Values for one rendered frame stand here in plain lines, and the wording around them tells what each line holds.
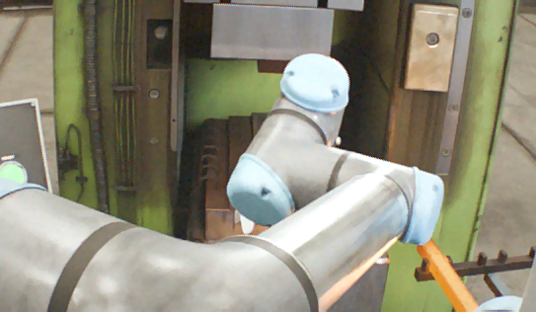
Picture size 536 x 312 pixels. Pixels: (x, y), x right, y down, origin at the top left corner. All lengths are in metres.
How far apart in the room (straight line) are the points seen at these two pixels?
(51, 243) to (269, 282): 0.13
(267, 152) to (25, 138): 0.60
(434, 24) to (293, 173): 0.72
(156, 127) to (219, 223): 0.23
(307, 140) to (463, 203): 0.87
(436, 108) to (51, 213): 1.14
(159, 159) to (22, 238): 1.07
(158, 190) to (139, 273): 1.13
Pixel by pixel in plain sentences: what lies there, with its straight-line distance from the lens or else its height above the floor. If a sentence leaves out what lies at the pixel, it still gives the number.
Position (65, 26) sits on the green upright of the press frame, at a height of 1.28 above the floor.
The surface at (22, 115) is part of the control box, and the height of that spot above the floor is 1.18.
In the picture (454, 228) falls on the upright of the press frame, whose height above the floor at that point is 0.86.
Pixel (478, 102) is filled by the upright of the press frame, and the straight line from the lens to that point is 1.54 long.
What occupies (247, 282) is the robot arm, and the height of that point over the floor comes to 1.42.
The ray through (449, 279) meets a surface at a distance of 1.31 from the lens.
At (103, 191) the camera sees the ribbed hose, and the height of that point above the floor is 0.94.
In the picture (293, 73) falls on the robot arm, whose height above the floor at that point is 1.40.
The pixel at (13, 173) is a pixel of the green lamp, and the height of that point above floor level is 1.10.
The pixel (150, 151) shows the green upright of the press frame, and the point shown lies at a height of 1.02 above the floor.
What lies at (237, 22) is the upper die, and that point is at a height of 1.33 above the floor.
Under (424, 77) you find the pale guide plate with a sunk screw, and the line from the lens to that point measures 1.45.
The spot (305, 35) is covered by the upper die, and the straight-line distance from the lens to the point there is 1.26.
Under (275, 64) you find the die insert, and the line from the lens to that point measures 1.38.
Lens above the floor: 1.67
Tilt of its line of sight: 26 degrees down
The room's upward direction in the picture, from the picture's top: 4 degrees clockwise
